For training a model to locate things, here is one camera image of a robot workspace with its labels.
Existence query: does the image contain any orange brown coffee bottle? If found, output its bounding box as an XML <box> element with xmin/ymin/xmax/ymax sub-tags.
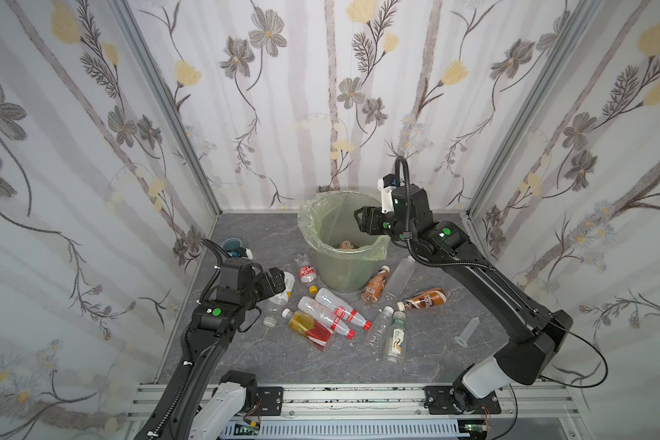
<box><xmin>360</xmin><ymin>266</ymin><xmax>391</xmax><ymax>304</ymax></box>

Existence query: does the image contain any clear bottle red cap lower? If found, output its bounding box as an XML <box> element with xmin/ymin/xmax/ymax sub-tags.
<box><xmin>298</xmin><ymin>296</ymin><xmax>355</xmax><ymax>339</ymax></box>

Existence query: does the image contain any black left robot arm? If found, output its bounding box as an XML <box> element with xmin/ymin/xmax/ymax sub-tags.
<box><xmin>135</xmin><ymin>238</ymin><xmax>286</xmax><ymax>439</ymax></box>

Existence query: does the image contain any red label yellow cap bottle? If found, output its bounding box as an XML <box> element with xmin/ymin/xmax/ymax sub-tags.
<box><xmin>295</xmin><ymin>254</ymin><xmax>318</xmax><ymax>295</ymax></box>

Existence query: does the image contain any clear crushed water bottle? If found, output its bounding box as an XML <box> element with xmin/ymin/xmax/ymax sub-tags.
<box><xmin>364</xmin><ymin>305</ymin><xmax>394</xmax><ymax>356</ymax></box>

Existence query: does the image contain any teal ceramic cup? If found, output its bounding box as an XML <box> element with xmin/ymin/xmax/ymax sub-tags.
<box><xmin>222</xmin><ymin>238</ymin><xmax>244</xmax><ymax>257</ymax></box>

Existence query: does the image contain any brown swirl coffee bottle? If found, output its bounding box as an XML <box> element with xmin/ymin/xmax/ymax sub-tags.
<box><xmin>397</xmin><ymin>288</ymin><xmax>448</xmax><ymax>312</ymax></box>

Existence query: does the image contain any green plastic bin liner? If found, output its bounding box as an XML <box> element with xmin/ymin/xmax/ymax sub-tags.
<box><xmin>298</xmin><ymin>191</ymin><xmax>391</xmax><ymax>262</ymax></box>

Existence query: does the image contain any frosted clear square bottle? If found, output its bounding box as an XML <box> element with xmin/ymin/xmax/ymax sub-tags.
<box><xmin>383</xmin><ymin>256</ymin><xmax>416</xmax><ymax>302</ymax></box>

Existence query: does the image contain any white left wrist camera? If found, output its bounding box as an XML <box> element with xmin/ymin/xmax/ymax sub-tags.
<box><xmin>231</xmin><ymin>247</ymin><xmax>254</xmax><ymax>260</ymax></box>

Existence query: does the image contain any clear bottle red cap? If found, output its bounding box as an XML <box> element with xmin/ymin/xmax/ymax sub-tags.
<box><xmin>298</xmin><ymin>296</ymin><xmax>355</xmax><ymax>339</ymax></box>
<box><xmin>315</xmin><ymin>288</ymin><xmax>372</xmax><ymax>330</ymax></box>

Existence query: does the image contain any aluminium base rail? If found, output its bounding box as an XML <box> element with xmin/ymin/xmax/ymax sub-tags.
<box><xmin>125</xmin><ymin>383</ymin><xmax>593</xmax><ymax>439</ymax></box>

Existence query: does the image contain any clear bottle red cap upper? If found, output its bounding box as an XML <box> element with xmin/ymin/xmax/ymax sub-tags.
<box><xmin>315</xmin><ymin>288</ymin><xmax>372</xmax><ymax>330</ymax></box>

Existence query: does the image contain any green label water bottle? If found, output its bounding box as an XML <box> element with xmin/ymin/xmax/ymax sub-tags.
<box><xmin>384</xmin><ymin>311</ymin><xmax>406</xmax><ymax>364</ymax></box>

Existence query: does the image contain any green mesh waste bin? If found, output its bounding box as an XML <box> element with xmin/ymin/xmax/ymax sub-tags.
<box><xmin>303</xmin><ymin>191</ymin><xmax>395</xmax><ymax>293</ymax></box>

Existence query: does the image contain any white label clear bottle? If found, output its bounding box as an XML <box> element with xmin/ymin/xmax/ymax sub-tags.
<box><xmin>262</xmin><ymin>270</ymin><xmax>296</xmax><ymax>328</ymax></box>

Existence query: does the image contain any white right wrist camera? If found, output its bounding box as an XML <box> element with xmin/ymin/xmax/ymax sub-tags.
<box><xmin>378</xmin><ymin>173</ymin><xmax>397</xmax><ymax>214</ymax></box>

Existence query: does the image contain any yellow red label tea bottle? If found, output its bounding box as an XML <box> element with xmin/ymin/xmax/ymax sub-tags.
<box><xmin>282</xmin><ymin>308</ymin><xmax>333</xmax><ymax>351</ymax></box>

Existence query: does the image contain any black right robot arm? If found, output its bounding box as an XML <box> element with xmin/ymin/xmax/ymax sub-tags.
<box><xmin>354</xmin><ymin>157</ymin><xmax>573</xmax><ymax>414</ymax></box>

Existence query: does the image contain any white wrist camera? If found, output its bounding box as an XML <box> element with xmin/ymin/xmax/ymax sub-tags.
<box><xmin>378</xmin><ymin>173</ymin><xmax>397</xmax><ymax>214</ymax></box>
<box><xmin>231</xmin><ymin>247</ymin><xmax>254</xmax><ymax>260</ymax></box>

